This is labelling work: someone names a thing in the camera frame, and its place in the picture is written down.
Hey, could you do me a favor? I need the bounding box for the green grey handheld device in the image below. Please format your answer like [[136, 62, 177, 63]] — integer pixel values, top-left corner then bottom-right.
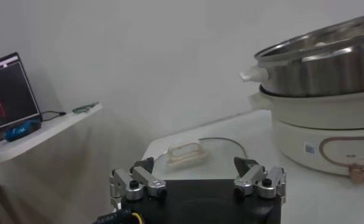
[[71, 102, 101, 115]]

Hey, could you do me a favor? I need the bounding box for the white electric cooker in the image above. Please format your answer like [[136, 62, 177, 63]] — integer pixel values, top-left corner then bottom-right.
[[248, 88, 364, 185]]

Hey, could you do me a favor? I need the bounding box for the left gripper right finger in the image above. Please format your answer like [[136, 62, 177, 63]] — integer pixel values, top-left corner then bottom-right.
[[233, 156, 288, 204]]

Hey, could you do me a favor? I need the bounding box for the black laptop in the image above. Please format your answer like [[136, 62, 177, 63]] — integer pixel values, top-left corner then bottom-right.
[[0, 51, 43, 147]]

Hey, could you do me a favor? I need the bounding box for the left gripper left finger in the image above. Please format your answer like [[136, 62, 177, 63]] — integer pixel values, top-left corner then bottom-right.
[[108, 156, 168, 203]]

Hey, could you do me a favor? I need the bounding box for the blue computer mouse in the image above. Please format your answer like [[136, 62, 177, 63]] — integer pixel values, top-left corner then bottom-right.
[[4, 118, 43, 142]]

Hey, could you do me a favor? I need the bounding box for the round glass pot lid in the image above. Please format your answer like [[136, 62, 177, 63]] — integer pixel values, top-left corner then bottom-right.
[[151, 136, 250, 181]]

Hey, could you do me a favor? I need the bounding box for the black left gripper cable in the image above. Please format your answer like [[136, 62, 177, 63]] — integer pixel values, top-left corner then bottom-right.
[[93, 209, 144, 224]]

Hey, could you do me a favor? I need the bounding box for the small white desk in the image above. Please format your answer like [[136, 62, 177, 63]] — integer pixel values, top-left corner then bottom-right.
[[0, 102, 103, 171]]

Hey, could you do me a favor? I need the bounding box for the black laptop cable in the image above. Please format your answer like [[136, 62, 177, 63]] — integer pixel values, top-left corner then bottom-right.
[[40, 110, 67, 122]]

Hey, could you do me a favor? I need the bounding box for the perforated steel steamer basket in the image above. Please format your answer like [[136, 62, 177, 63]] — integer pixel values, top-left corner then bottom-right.
[[239, 12, 364, 99]]

